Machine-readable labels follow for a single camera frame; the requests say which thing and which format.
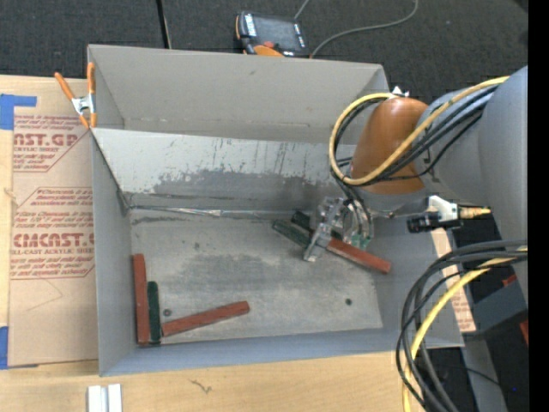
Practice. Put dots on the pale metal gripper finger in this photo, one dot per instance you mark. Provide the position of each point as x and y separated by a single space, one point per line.
315 251
319 233

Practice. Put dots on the dark green flat block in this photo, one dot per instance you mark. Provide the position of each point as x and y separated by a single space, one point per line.
291 232
154 316
301 220

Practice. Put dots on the red-brown flat block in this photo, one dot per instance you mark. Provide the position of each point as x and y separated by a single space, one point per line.
206 318
360 256
140 298

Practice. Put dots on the grey metal bin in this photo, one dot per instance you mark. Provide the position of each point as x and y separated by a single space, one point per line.
257 273

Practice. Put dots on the brown cardboard board, red print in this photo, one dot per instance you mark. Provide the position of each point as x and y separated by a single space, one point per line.
51 298

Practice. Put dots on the black cylinder on white bracket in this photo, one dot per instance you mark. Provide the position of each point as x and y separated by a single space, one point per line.
429 221

